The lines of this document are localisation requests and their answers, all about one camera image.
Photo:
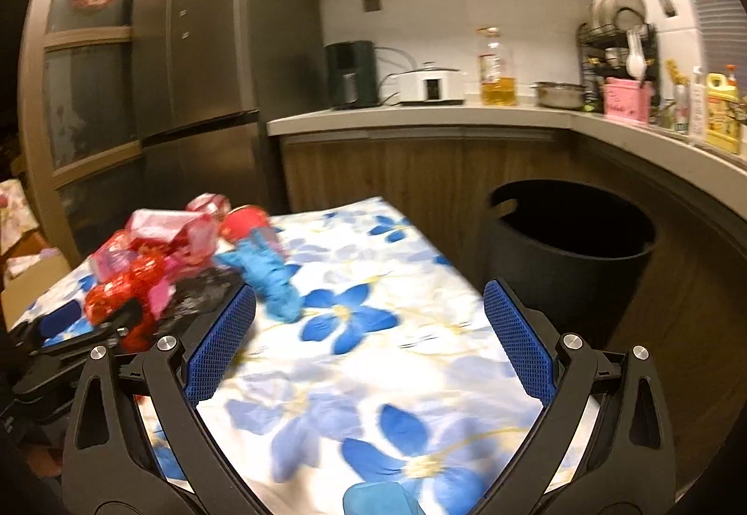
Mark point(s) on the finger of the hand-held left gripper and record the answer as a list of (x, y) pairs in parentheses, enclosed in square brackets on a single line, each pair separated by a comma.
[(116, 319), (61, 319)]

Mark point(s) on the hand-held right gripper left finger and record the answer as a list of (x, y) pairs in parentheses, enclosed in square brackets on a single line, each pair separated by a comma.
[(224, 343)]

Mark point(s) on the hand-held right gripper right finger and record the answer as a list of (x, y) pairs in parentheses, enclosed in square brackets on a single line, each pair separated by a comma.
[(516, 343)]

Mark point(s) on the red crinkled foil wrapper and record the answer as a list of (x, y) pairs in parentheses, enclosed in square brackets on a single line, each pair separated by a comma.
[(119, 290)]

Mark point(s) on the black trash bin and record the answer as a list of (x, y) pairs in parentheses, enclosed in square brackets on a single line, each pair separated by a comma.
[(572, 287)]

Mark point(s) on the red white plastic packaging bag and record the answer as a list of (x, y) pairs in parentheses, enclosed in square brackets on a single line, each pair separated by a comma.
[(166, 235)]

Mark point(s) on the cardboard box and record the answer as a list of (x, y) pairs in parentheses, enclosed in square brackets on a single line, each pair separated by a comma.
[(29, 287)]

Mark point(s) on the black plastic bag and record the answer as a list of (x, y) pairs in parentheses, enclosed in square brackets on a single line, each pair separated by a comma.
[(204, 293)]

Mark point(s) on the blue crumpled glove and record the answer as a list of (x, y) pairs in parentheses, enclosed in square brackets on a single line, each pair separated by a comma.
[(268, 281), (379, 500)]

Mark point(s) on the red floral cloth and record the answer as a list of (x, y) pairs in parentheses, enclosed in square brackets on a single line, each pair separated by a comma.
[(14, 214)]

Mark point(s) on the red paper cup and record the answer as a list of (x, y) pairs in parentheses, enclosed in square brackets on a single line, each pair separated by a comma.
[(245, 226)]

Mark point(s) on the blue floral tablecloth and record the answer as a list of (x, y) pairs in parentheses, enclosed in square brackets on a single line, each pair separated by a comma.
[(362, 375)]

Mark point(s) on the wooden lower cabinet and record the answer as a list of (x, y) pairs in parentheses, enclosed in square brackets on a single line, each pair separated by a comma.
[(397, 165)]

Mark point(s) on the wooden glass panel door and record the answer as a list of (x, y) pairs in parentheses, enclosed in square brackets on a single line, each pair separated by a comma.
[(87, 100)]

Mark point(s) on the steel mixing bowl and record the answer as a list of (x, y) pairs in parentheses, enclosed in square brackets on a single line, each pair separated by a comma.
[(559, 96)]

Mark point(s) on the cooking oil bottle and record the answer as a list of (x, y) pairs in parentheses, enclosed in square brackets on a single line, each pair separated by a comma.
[(498, 83)]

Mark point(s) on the pink utensil container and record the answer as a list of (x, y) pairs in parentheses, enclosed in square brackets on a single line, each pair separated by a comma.
[(625, 103)]

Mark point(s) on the white rice cooker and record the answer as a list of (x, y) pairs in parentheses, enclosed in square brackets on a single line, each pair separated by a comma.
[(429, 83)]

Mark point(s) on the small seasoning can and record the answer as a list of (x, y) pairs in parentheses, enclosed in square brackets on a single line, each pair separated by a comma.
[(680, 109)]

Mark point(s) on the steel refrigerator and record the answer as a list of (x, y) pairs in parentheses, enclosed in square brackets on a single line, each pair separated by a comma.
[(222, 54)]

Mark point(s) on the white slim bottle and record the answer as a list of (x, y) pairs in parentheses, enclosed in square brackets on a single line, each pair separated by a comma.
[(698, 106)]

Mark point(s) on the black air fryer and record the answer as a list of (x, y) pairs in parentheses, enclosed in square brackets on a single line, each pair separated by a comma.
[(350, 71)]

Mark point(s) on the black dish rack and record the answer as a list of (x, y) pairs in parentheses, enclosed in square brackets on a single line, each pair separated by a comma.
[(595, 54)]

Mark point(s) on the yellow detergent bottle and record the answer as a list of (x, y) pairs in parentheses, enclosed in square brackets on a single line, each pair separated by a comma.
[(722, 118)]

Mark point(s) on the white ladle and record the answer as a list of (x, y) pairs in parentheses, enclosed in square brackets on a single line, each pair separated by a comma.
[(635, 57)]

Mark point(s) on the row of white plates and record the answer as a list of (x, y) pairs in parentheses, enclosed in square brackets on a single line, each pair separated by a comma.
[(618, 10)]

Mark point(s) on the window blind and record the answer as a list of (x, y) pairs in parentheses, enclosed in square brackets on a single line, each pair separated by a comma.
[(721, 19)]

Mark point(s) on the brown wall switch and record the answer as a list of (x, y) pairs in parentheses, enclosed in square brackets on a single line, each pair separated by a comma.
[(372, 3)]

